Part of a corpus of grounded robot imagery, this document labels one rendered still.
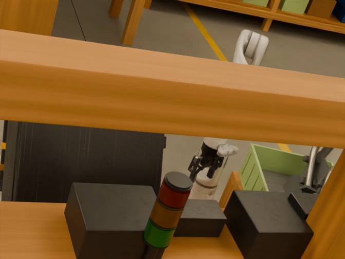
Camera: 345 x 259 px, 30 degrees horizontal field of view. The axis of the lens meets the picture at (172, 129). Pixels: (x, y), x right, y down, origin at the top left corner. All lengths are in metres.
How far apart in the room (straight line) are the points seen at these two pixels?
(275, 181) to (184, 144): 1.77
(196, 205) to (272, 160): 1.73
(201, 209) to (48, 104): 0.51
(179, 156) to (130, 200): 3.30
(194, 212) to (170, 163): 3.12
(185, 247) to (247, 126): 0.35
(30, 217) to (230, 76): 0.47
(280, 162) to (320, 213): 1.72
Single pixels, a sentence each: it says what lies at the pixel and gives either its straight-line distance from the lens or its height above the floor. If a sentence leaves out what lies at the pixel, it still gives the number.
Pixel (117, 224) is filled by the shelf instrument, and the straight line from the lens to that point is 1.12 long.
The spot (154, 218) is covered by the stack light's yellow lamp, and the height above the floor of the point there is 1.66.
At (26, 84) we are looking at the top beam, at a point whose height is 1.91.
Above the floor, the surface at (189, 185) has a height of 1.73.
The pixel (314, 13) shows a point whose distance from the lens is 7.76.
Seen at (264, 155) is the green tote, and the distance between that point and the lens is 2.96.
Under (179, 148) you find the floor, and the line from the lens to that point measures 4.56.
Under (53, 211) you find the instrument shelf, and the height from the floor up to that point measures 1.54.
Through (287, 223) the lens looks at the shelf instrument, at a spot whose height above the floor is 1.61.
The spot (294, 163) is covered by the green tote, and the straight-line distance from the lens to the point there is 3.02.
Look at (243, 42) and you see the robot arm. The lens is 2.26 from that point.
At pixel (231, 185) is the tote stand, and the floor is 0.74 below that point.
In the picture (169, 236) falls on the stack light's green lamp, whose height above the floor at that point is 1.63.
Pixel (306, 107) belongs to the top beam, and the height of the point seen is 1.92.
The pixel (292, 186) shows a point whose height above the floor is 0.90.
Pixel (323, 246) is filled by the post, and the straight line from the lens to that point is 1.29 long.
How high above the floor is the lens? 2.31
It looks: 29 degrees down
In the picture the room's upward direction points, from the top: 20 degrees clockwise
